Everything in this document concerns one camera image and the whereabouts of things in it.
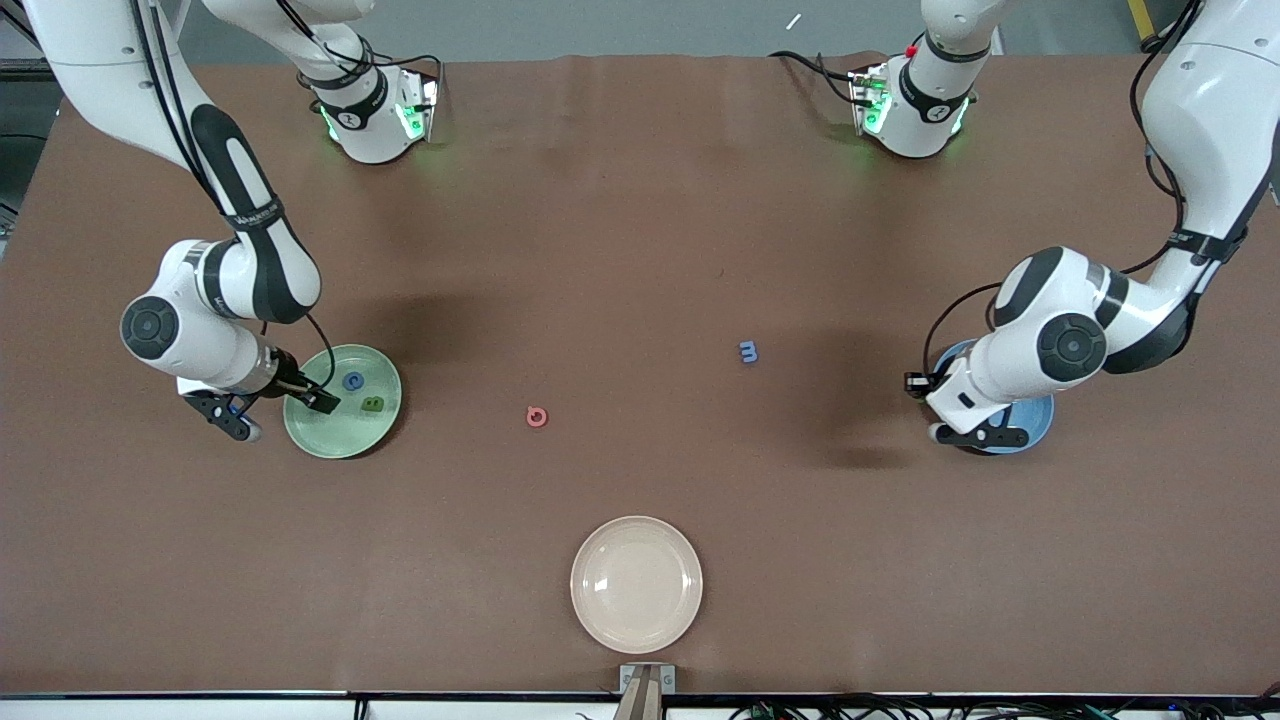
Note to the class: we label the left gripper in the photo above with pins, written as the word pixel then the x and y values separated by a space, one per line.
pixel 915 383

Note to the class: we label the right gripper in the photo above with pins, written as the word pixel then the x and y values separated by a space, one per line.
pixel 291 383

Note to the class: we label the blue foam letter m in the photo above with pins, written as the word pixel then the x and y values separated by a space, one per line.
pixel 748 352

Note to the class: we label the pink foam letter Q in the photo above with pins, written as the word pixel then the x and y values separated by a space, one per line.
pixel 529 416

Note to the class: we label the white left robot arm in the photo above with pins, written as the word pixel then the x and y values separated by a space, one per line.
pixel 1210 120

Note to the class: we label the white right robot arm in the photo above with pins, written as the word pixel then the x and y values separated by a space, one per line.
pixel 100 60

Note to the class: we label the light green round plate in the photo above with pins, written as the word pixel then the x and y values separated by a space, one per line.
pixel 350 430

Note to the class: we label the blue round plate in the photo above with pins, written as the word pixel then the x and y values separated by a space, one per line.
pixel 1035 420

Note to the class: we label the brown table cover sheet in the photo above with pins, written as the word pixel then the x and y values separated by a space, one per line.
pixel 640 250

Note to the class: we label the beige round plate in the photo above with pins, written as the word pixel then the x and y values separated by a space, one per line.
pixel 636 590

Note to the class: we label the metal base connector bracket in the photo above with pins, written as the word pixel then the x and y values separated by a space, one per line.
pixel 865 100
pixel 425 110

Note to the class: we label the grey metal mount bracket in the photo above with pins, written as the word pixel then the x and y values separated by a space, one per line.
pixel 628 680

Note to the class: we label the beige mount bar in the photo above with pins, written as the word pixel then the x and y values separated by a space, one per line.
pixel 640 700

